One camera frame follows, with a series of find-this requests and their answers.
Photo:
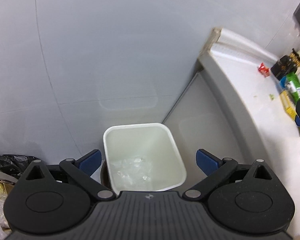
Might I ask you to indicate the green vegetable scrap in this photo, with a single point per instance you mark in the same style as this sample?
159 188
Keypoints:
272 97

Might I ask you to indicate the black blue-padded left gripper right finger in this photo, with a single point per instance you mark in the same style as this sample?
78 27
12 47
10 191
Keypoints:
217 172

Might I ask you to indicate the yellow food box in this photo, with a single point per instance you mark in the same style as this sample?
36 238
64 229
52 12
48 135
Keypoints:
288 105

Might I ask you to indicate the green snack wrapper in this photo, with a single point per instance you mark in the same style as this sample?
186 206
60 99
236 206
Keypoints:
292 84

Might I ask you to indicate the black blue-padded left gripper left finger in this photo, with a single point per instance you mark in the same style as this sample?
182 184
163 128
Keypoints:
80 171

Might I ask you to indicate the white plastic trash bin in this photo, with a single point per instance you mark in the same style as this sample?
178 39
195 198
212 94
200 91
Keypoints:
143 157

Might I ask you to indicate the black plastic garbage bag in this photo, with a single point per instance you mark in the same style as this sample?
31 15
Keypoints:
15 165

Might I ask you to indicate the small red crumpled wrapper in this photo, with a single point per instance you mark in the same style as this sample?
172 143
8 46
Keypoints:
264 70

